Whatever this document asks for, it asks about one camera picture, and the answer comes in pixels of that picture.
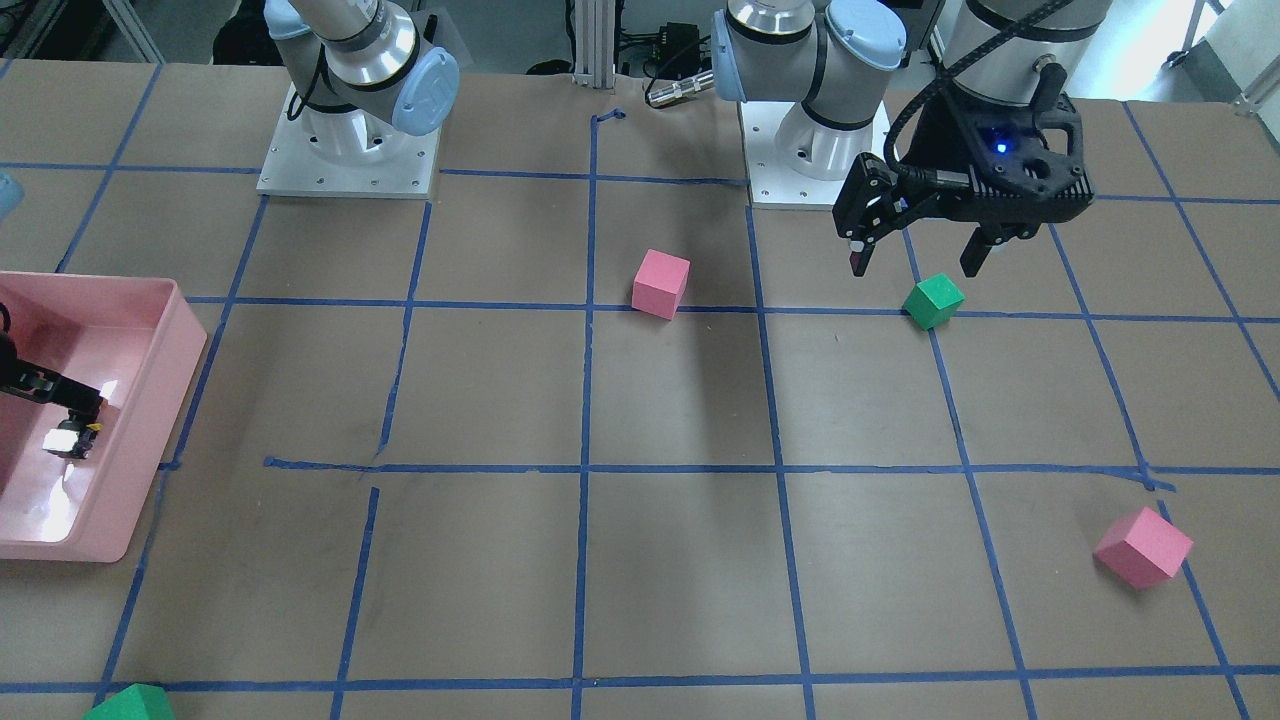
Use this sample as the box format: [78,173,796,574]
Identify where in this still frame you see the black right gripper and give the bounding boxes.
[1,305,104,423]

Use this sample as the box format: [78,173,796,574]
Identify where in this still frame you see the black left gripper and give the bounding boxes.
[833,88,1094,278]

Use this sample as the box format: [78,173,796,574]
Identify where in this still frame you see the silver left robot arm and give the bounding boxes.
[709,1,1110,277]

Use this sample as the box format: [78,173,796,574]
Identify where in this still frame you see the green cube near left arm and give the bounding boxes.
[901,273,966,331]

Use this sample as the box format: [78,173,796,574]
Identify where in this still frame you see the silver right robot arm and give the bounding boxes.
[3,1,460,304]

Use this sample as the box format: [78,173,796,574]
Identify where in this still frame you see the pink plastic bin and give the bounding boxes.
[1,272,206,562]

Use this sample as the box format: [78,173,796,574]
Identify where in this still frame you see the pink cube near centre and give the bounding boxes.
[630,249,691,322]

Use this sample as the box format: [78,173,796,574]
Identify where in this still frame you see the pink cube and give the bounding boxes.
[630,249,691,322]
[1093,507,1196,591]

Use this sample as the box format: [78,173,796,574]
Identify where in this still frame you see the green cube near bin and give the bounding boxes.
[82,684,177,720]

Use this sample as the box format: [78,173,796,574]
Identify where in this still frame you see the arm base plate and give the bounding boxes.
[256,86,442,200]
[739,101,890,211]

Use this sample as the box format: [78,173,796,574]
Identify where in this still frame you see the aluminium frame post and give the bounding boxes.
[564,1,623,91]

